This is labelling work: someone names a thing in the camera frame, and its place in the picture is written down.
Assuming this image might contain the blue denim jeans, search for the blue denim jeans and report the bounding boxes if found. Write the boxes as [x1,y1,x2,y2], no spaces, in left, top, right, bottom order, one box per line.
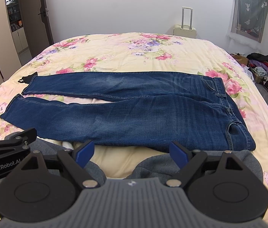
[1,72,256,152]

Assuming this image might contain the dark brown bedroom door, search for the dark brown bedroom door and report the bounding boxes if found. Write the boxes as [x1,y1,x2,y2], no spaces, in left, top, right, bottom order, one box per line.
[19,0,54,57]

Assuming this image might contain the small black cloth item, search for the small black cloth item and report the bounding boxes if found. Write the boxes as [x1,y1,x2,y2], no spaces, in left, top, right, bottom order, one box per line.
[18,72,38,84]

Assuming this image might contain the grey hooded sweatshirt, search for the grey hooded sweatshirt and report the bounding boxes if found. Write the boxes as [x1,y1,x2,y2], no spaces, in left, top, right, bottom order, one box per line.
[5,132,263,191]

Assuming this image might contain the pile of clothes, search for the pile of clothes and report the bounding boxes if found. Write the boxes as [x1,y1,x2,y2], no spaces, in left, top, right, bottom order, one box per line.
[231,53,268,92]

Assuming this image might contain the floral yellow bed quilt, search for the floral yellow bed quilt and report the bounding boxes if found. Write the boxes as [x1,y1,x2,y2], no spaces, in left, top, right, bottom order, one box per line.
[0,31,268,228]

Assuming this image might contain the cream hard-shell suitcase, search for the cream hard-shell suitcase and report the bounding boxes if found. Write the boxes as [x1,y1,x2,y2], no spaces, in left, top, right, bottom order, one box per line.
[173,7,197,39]

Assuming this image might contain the green patterned window curtain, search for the green patterned window curtain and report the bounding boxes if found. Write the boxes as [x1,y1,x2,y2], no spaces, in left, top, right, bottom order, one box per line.
[231,0,268,43]

